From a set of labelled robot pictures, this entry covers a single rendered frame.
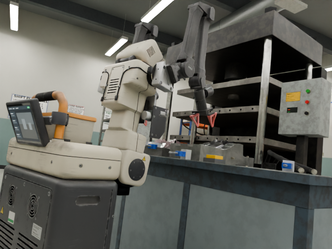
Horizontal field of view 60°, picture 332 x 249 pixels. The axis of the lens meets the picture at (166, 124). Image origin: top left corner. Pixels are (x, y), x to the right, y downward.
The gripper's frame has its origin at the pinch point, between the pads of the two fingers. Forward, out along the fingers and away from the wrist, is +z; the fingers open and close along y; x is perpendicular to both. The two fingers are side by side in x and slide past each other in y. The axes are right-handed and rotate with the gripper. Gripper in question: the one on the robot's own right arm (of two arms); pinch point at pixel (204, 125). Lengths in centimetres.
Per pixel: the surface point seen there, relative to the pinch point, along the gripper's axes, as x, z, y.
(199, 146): 5.9, 10.5, 1.9
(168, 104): -98, 10, 117
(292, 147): -118, 58, -1
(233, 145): -20.8, 19.4, -3.2
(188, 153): 11.0, 12.6, 5.7
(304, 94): -91, 5, -23
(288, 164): -5.6, 20.9, -41.1
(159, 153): 8.3, 15.8, 31.6
